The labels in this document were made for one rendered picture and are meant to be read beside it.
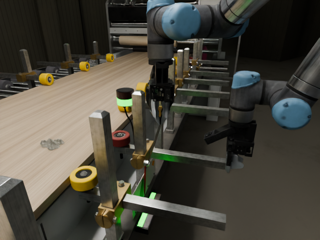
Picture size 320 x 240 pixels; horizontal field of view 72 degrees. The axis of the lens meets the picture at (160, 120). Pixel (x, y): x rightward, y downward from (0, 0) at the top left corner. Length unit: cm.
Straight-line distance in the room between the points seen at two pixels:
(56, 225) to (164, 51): 64
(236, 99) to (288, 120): 19
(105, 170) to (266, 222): 150
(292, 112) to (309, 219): 155
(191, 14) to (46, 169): 60
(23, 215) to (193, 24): 46
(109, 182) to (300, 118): 47
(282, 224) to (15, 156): 170
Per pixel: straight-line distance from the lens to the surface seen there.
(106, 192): 63
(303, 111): 58
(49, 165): 80
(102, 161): 57
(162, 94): 65
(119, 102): 75
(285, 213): 203
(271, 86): 71
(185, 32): 51
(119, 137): 88
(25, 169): 82
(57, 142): 91
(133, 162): 83
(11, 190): 35
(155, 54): 63
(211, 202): 191
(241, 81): 69
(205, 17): 56
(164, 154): 85
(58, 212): 84
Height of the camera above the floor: 132
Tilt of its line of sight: 25 degrees down
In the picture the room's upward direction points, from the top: straight up
